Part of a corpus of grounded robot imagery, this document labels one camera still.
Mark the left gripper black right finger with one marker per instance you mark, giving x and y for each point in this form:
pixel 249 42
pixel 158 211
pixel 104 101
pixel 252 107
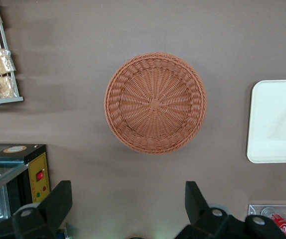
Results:
pixel 202 221

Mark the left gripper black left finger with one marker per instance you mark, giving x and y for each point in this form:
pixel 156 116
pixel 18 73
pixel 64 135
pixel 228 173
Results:
pixel 48 214

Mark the cream plastic tray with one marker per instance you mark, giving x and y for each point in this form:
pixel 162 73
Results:
pixel 272 122

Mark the brown wicker basket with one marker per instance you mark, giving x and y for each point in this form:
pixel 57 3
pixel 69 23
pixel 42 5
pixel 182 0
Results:
pixel 155 103

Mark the tray of packaged snacks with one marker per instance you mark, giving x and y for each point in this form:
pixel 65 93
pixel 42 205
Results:
pixel 7 44

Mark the black food warmer cabinet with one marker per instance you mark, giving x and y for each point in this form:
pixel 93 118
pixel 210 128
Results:
pixel 37 164

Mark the clear acrylic bottle rack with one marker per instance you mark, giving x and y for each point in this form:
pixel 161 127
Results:
pixel 253 210

